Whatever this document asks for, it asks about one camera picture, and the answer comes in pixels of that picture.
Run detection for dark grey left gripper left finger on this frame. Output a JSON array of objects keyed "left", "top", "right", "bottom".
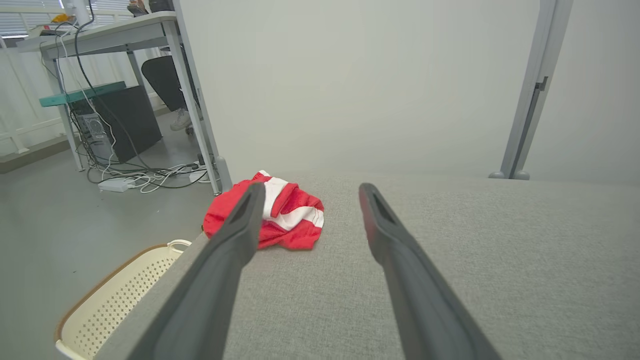
[{"left": 125, "top": 182, "right": 267, "bottom": 360}]

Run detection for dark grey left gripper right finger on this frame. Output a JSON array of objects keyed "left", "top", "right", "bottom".
[{"left": 358, "top": 183, "right": 503, "bottom": 360}]

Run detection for red shorts with white stripes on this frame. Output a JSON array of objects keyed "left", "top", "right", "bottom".
[{"left": 202, "top": 170, "right": 325, "bottom": 251}]

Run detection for cream perforated laundry basket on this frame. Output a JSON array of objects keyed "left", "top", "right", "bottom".
[{"left": 54, "top": 239, "right": 192, "bottom": 360}]

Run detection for white power strip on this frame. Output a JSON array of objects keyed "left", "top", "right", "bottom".
[{"left": 98, "top": 177, "right": 136, "bottom": 193}]

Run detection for white sneaker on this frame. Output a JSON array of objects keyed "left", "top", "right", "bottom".
[{"left": 170, "top": 108, "right": 194, "bottom": 132}]

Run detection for black computer tower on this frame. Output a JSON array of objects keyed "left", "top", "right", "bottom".
[{"left": 70, "top": 85, "right": 163, "bottom": 164}]

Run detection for teal shelf board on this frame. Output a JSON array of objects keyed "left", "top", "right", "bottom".
[{"left": 39, "top": 81, "right": 127, "bottom": 108}]

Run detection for white office desk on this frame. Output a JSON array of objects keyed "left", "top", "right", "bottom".
[{"left": 16, "top": 11, "right": 221, "bottom": 196}]

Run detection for grey partition end frame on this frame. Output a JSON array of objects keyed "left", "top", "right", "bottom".
[{"left": 172, "top": 0, "right": 233, "bottom": 196}]

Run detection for white hanging cable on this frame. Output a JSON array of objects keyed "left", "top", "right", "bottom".
[{"left": 54, "top": 32, "right": 118, "bottom": 178}]

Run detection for grey partition joint post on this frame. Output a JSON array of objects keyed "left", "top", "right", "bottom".
[{"left": 489, "top": 0, "right": 573, "bottom": 181}]

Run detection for black hanging cable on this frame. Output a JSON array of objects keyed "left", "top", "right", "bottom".
[{"left": 74, "top": 0, "right": 153, "bottom": 171}]

